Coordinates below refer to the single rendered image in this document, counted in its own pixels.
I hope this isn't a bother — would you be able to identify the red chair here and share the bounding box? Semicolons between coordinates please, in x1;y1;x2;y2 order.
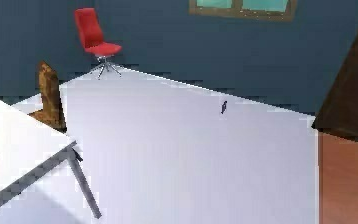
73;7;124;80

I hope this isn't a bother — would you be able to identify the wooden framed window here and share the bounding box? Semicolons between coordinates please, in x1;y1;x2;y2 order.
188;0;298;23

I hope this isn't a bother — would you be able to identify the brown wooden chair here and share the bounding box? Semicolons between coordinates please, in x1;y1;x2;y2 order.
28;60;68;133

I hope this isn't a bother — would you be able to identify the white table with grey legs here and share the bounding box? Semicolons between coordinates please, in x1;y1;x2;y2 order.
0;93;103;220

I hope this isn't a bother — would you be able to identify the dark brown cupboard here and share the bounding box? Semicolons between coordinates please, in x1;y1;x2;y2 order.
311;7;358;147

